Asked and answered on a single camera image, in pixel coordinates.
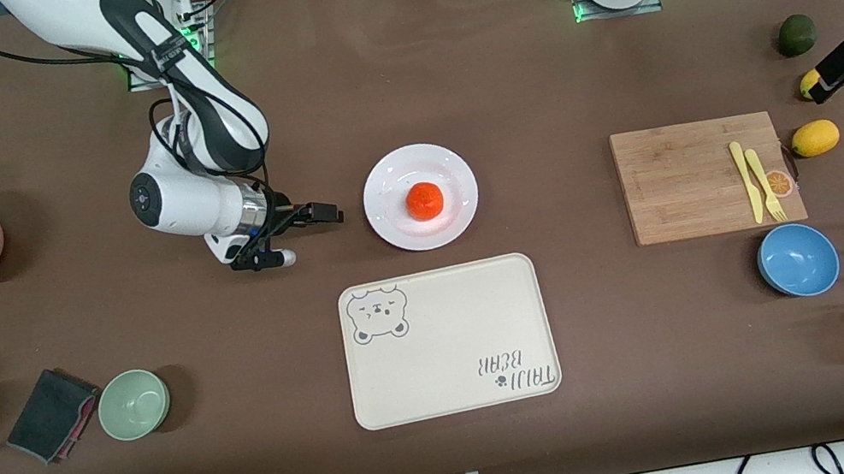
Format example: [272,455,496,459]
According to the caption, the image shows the white round plate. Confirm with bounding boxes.
[355,134,487,260]

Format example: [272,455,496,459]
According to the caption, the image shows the orange mandarin fruit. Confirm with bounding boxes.
[404,179,447,224]

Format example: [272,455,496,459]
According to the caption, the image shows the yellow lemon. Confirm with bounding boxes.
[797,68,828,102]
[788,117,844,161]

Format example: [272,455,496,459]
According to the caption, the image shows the dark green avocado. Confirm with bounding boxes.
[772,11,821,60]

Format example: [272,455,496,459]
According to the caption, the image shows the round orange slice tag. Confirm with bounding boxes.
[765,168,797,201]

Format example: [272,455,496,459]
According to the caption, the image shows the yellow plastic fork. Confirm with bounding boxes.
[743,144,789,227]

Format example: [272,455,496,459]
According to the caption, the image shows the yellow plastic knife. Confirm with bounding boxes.
[728,138,768,228]

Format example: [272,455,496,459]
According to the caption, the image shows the beige bear print tray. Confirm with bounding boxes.
[332,248,566,434]

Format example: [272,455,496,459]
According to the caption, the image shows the blue bowl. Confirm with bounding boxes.
[752,216,844,305]

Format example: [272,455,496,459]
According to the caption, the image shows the wooden cutting board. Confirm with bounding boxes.
[608,104,810,251]

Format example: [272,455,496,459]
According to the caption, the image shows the pale green bowl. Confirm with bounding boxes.
[91,364,177,446]

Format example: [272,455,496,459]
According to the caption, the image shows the grey pink folded cloth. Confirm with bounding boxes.
[0,360,111,471]

